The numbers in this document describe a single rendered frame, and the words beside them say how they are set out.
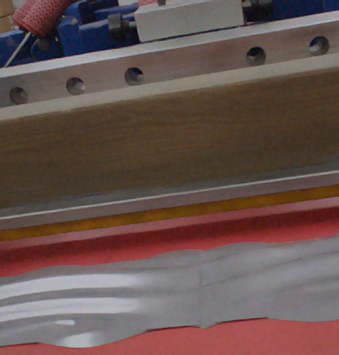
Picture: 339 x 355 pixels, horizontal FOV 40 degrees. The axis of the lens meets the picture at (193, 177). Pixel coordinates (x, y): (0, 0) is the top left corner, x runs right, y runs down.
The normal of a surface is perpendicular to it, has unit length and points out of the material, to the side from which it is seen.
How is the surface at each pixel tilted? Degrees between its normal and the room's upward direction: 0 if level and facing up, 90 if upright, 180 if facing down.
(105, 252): 0
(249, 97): 90
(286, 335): 0
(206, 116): 90
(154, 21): 90
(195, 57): 90
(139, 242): 0
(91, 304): 34
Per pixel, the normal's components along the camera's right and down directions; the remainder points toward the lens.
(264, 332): -0.17, -0.88
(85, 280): -0.22, -0.48
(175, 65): -0.02, 0.46
